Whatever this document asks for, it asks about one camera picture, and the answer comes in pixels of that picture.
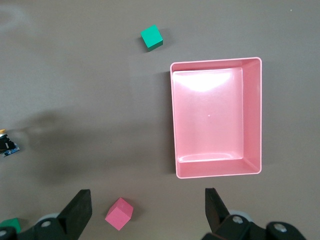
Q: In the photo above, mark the pink plastic bin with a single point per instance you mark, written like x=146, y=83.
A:
x=210, y=117

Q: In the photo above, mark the pink foam cube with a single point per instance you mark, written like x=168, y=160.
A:
x=118, y=213

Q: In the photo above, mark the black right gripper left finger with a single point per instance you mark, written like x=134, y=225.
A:
x=75, y=215

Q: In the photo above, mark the orange capped push button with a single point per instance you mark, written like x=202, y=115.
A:
x=7, y=146

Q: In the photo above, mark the green foam cube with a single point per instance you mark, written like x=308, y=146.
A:
x=10, y=222
x=151, y=37

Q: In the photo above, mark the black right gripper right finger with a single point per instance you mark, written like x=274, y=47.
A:
x=217, y=215

